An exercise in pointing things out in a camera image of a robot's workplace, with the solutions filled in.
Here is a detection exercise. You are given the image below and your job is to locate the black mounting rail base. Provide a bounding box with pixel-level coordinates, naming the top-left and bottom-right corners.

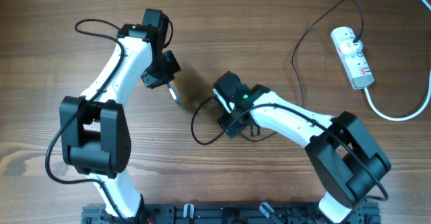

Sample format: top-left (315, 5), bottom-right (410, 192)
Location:
top-left (81, 202), bottom-right (382, 224)

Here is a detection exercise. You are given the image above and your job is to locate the white charger adapter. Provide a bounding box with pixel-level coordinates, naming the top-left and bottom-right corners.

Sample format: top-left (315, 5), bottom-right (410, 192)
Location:
top-left (337, 38), bottom-right (363, 58)

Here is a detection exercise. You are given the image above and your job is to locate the white power strip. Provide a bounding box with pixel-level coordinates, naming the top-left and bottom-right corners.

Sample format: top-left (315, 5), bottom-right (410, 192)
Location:
top-left (331, 26), bottom-right (374, 89)

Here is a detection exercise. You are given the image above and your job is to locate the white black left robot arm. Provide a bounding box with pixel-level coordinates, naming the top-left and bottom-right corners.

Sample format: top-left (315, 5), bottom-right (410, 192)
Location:
top-left (45, 9), bottom-right (180, 223)

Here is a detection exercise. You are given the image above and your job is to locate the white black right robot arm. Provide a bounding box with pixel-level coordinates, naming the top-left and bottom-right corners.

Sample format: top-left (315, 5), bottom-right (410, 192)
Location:
top-left (213, 71), bottom-right (391, 223)

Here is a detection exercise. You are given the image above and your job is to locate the white power strip cord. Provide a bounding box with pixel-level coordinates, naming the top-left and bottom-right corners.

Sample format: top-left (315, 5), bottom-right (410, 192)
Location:
top-left (363, 67), bottom-right (431, 122)

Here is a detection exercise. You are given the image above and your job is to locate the black charger cable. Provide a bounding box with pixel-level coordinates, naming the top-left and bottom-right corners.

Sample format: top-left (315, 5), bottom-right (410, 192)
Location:
top-left (240, 0), bottom-right (365, 143)

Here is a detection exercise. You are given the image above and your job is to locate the blue screen smartphone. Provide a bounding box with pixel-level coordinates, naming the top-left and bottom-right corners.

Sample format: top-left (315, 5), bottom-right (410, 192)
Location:
top-left (167, 83), bottom-right (181, 106)

